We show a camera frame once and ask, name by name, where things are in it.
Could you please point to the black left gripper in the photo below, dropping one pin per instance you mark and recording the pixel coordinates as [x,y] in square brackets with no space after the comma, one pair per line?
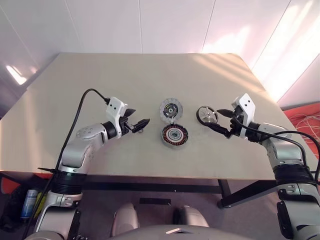
[125,126]

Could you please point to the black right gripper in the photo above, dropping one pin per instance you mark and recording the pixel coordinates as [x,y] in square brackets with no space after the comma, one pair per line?
[235,125]

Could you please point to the grey motor cover circuit board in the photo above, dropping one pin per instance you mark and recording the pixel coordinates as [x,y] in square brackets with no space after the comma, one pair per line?
[171,110]

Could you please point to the motor stator copper windings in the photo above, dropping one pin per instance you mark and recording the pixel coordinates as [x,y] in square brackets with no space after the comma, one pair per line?
[173,136]

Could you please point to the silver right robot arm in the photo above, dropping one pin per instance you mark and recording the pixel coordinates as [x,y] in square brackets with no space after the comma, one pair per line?
[285,150]

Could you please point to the orange floor mat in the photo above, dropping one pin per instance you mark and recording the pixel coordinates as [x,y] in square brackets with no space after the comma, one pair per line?
[300,117]

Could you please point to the black floor strip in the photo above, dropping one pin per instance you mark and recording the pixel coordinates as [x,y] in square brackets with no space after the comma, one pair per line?
[155,200]

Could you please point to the rounded grey right robot foot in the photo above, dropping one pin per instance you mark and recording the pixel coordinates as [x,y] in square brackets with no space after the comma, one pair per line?
[192,216]

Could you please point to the rounded grey robot foot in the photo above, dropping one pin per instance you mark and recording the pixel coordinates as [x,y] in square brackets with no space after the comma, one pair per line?
[192,216]
[126,218]

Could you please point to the rounded grey left robot foot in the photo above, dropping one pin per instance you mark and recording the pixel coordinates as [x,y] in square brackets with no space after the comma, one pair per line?
[126,218]

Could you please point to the grey robot torso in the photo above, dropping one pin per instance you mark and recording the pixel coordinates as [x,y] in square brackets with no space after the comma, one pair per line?
[162,232]

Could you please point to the blue spray can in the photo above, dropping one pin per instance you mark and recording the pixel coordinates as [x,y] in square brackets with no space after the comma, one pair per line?
[28,203]

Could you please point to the orange red cloth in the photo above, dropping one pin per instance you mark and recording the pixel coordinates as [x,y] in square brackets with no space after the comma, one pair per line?
[7,183]

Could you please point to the black bag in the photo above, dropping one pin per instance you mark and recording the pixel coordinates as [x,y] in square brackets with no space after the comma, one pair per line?
[10,205]

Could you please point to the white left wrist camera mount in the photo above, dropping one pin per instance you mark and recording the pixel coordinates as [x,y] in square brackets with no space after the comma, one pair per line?
[115,106]

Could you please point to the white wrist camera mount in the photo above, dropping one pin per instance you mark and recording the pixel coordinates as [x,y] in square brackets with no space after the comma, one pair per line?
[246,105]
[115,106]

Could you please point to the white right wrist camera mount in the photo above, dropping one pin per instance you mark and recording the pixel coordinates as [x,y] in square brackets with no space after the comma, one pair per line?
[246,105]

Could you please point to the black table frame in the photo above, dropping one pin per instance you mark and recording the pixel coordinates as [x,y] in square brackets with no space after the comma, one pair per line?
[150,186]

